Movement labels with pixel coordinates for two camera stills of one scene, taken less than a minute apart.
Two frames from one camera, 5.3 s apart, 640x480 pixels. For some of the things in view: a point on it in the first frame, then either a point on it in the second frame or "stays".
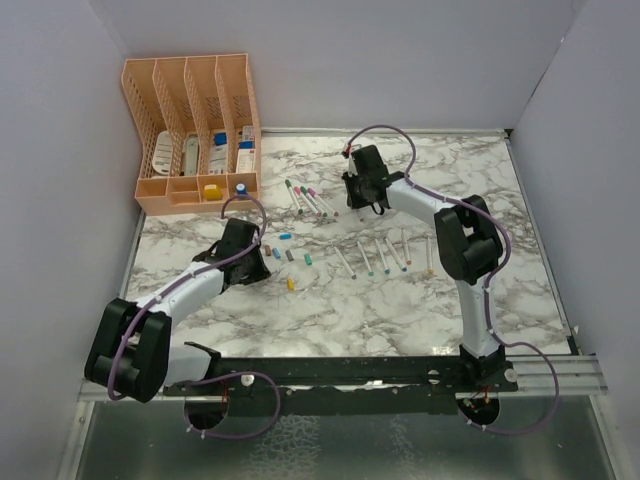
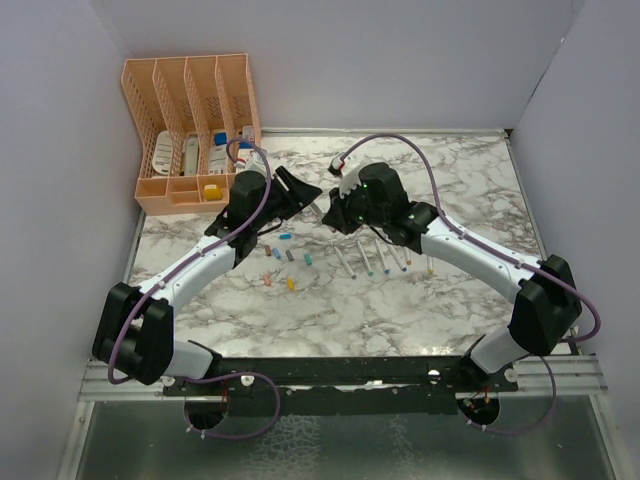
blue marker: (397, 258) stays
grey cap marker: (345, 264) stays
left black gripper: (261, 271) -> (299, 195)
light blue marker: (386, 270) stays
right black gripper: (354, 202) -> (336, 215)
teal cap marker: (370, 273) stays
